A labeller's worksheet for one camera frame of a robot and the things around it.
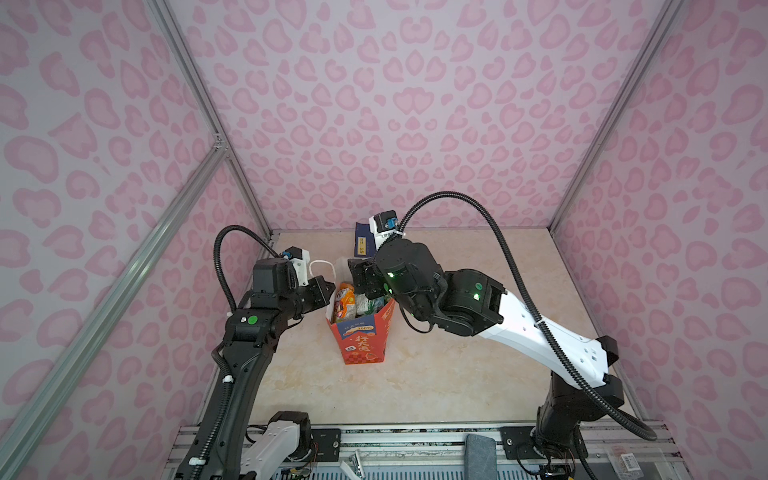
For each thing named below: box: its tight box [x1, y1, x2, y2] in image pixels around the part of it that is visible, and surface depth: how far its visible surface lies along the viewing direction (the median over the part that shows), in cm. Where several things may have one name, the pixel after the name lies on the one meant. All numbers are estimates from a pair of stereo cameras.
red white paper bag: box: [326, 258, 395, 365], surface depth 76 cm
